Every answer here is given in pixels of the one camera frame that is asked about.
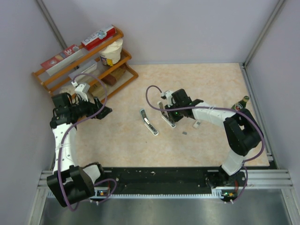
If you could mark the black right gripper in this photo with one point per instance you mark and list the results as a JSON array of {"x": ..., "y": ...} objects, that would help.
[{"x": 173, "y": 118}]

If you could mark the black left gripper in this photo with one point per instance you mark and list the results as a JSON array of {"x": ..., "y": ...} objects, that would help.
[{"x": 93, "y": 108}]

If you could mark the white staple box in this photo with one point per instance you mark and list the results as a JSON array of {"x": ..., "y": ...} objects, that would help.
[{"x": 164, "y": 115}]

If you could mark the small white red packet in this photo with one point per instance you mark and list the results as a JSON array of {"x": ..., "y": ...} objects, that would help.
[{"x": 196, "y": 124}]

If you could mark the light blue stapler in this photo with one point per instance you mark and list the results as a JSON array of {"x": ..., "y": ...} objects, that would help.
[{"x": 147, "y": 123}]

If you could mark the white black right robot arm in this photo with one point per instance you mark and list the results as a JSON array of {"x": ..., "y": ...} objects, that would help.
[{"x": 241, "y": 129}]

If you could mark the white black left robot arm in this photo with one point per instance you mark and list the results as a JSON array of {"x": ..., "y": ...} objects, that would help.
[{"x": 69, "y": 182}]

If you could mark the brown cardboard box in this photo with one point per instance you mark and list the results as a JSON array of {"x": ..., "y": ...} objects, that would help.
[{"x": 98, "y": 90}]

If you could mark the dark brown box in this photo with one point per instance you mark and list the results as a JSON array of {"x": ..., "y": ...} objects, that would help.
[{"x": 114, "y": 76}]

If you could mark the orange wooden shelf rack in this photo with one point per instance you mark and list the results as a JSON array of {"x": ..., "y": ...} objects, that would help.
[{"x": 52, "y": 84}]

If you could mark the silver foil box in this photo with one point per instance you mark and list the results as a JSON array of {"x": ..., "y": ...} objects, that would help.
[{"x": 88, "y": 67}]

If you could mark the green glass bottle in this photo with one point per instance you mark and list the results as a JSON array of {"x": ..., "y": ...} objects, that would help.
[{"x": 241, "y": 104}]

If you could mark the red white foil box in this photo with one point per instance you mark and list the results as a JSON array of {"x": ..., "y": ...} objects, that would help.
[{"x": 98, "y": 37}]

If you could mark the red white wrap box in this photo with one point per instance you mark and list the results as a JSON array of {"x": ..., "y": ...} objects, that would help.
[{"x": 62, "y": 59}]

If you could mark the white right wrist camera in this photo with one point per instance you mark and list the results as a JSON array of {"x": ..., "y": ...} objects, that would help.
[{"x": 167, "y": 95}]

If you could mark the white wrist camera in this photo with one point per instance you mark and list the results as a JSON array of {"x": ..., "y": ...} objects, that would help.
[
  {"x": 167, "y": 95},
  {"x": 81, "y": 89}
]

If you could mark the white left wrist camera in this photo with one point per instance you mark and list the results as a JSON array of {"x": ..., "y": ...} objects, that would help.
[{"x": 81, "y": 89}]

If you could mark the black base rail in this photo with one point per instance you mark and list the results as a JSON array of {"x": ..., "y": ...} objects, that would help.
[{"x": 171, "y": 180}]

